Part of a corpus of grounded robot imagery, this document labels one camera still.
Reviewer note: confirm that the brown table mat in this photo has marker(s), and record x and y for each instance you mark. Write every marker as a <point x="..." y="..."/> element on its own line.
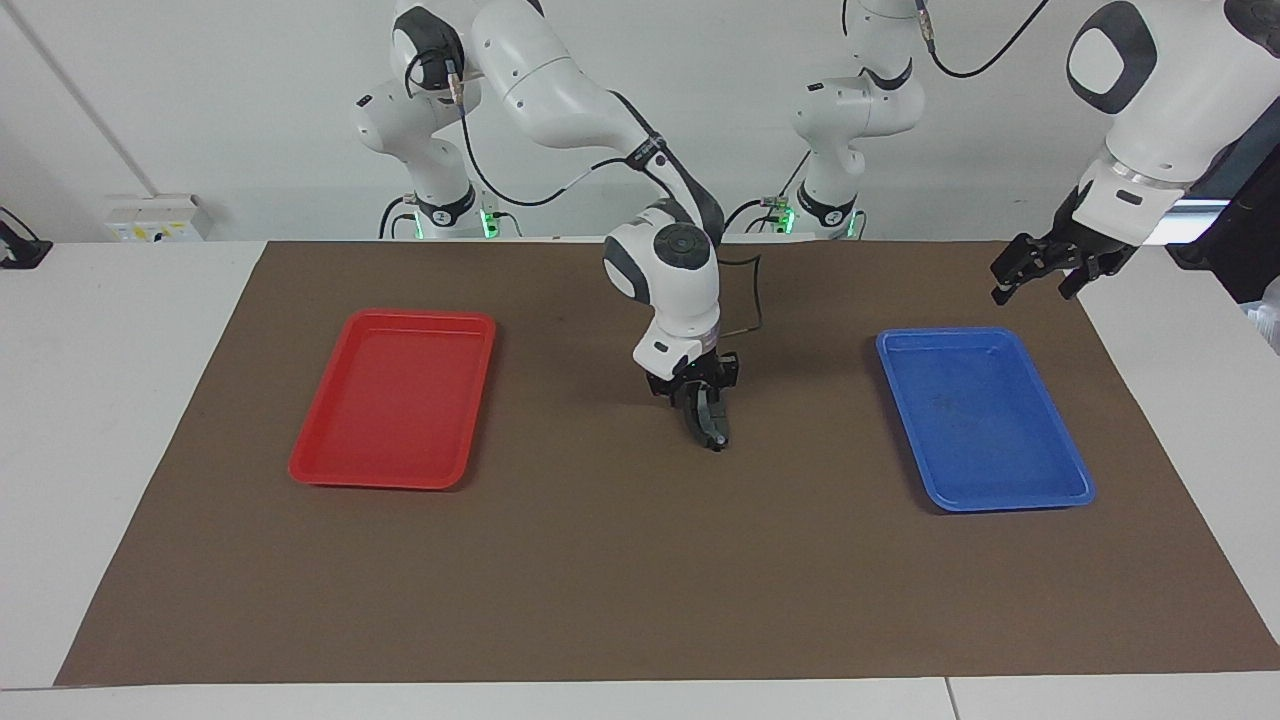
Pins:
<point x="650" y="580"/>

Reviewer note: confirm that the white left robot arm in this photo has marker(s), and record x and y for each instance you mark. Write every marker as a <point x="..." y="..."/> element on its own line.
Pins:
<point x="1170" y="110"/>

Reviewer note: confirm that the black monitor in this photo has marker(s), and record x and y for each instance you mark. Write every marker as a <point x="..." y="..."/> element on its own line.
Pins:
<point x="1245" y="240"/>

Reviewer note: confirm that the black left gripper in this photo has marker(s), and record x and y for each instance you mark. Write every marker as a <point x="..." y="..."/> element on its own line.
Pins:
<point x="1085" y="235"/>

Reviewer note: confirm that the curved brake shoe silver web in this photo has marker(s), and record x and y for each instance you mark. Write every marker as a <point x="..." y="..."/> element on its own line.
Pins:
<point x="716" y="425"/>

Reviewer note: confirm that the clear plastic object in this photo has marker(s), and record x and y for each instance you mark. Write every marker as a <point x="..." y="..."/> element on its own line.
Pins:
<point x="1268" y="315"/>

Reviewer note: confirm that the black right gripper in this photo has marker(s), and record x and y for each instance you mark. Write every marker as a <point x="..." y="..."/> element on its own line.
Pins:
<point x="690" y="375"/>

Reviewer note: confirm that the red plastic tray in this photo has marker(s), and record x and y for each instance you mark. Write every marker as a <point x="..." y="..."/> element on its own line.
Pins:
<point x="395" y="400"/>

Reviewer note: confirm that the blue plastic tray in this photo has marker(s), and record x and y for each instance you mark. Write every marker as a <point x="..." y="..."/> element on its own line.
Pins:
<point x="985" y="425"/>

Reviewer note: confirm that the white wall socket box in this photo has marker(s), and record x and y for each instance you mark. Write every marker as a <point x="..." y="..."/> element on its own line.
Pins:
<point x="158" y="218"/>

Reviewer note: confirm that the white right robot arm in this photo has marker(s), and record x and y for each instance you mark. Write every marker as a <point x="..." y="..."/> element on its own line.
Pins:
<point x="560" y="90"/>

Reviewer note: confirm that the black desk device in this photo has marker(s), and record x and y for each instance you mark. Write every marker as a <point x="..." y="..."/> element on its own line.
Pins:
<point x="20" y="250"/>

